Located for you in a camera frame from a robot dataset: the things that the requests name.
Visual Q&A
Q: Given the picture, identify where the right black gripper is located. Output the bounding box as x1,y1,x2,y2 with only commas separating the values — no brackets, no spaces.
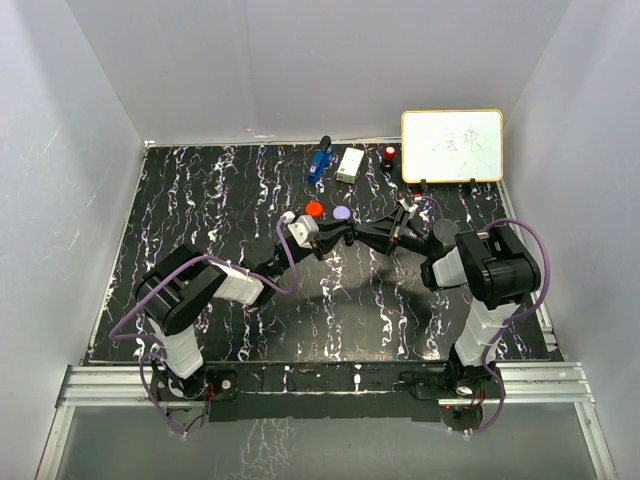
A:
354,206,436,258

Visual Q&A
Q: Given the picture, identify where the orange earbud charging case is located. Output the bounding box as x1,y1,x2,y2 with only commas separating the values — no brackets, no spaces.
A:
305,201,324,218

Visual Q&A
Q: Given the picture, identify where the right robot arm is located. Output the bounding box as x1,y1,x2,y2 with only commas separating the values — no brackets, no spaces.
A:
355,205,548,397

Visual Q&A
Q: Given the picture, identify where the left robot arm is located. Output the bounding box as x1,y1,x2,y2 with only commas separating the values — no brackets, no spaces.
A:
135,211,356,399

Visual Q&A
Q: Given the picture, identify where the white rectangular box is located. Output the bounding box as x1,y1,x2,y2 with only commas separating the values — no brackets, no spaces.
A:
335,147,364,184

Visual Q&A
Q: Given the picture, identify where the red emergency stop button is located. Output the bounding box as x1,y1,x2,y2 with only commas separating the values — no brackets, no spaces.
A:
381,145,397,171

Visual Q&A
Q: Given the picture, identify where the blue black stapler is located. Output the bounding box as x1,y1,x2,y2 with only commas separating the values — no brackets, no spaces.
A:
307,135,333,184

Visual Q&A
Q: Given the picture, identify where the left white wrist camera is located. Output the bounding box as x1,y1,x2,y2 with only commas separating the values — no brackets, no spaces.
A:
282,211,319,249

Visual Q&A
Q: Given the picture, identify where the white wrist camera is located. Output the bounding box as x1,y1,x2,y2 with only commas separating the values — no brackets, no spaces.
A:
398,198,419,220
282,211,319,249

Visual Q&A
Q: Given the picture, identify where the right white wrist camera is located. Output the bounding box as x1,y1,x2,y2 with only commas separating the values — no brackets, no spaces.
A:
398,198,419,220

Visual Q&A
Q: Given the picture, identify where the white whiteboard wooden frame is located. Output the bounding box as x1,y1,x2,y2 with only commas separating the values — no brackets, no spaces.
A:
401,109,504,184

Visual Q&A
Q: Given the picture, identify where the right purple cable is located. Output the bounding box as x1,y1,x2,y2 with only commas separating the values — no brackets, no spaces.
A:
414,195,554,441

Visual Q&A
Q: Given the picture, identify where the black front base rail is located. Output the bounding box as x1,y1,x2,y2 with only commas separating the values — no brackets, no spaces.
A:
151,361,500,422

